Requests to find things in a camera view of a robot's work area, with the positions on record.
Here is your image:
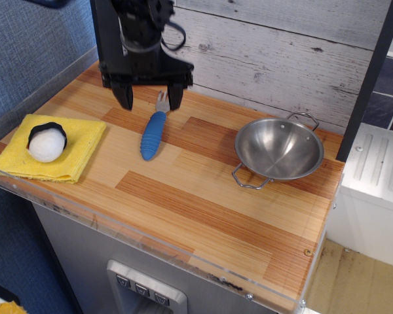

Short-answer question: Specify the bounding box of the dark grey right post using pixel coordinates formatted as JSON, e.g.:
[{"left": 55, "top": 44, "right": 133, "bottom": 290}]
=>
[{"left": 336, "top": 1, "right": 393, "bottom": 162}]

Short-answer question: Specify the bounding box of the steel bowl with wire handles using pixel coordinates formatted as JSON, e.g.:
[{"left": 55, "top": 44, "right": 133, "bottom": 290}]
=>
[{"left": 232, "top": 112, "right": 324, "bottom": 190}]

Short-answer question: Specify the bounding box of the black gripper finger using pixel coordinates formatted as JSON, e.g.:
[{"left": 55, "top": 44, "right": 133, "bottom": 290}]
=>
[
  {"left": 168, "top": 83, "right": 187, "bottom": 111},
  {"left": 111, "top": 81, "right": 134, "bottom": 111}
]

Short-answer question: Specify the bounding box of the blue handled metal fork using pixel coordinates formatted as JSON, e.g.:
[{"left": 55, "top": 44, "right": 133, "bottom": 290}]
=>
[{"left": 140, "top": 91, "right": 170, "bottom": 161}]

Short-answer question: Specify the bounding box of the yellow and black object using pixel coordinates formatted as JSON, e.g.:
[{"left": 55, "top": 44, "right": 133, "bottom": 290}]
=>
[{"left": 0, "top": 299, "right": 27, "bottom": 314}]

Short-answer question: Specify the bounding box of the white and black rice ball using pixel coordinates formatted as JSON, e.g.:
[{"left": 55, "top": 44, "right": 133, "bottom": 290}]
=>
[{"left": 27, "top": 122, "right": 67, "bottom": 163}]

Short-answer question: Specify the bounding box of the steel toy fridge cabinet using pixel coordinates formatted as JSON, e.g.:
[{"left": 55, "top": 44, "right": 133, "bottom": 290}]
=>
[{"left": 33, "top": 202, "right": 301, "bottom": 313}]

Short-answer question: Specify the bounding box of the grey dispenser button panel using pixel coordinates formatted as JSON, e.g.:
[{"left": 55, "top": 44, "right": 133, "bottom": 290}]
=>
[{"left": 107, "top": 260, "right": 188, "bottom": 313}]

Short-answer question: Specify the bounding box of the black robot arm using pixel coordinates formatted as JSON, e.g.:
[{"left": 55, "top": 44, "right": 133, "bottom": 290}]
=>
[{"left": 90, "top": 1, "right": 194, "bottom": 111}]

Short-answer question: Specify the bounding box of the white ribbed appliance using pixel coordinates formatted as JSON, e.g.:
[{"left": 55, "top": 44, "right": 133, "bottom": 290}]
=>
[{"left": 326, "top": 124, "right": 393, "bottom": 265}]

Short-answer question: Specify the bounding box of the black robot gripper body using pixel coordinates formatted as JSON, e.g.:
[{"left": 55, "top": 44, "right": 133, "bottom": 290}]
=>
[{"left": 111, "top": 38, "right": 194, "bottom": 87}]

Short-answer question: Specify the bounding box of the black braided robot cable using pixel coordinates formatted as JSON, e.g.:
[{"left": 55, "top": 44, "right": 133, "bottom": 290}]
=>
[{"left": 26, "top": 0, "right": 73, "bottom": 9}]

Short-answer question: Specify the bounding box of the clear acrylic front guard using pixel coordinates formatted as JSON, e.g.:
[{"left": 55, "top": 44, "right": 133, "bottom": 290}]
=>
[{"left": 0, "top": 157, "right": 343, "bottom": 313}]

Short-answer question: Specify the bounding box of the yellow folded towel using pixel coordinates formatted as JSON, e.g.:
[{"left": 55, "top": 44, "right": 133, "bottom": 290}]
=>
[{"left": 0, "top": 114, "right": 106, "bottom": 183}]

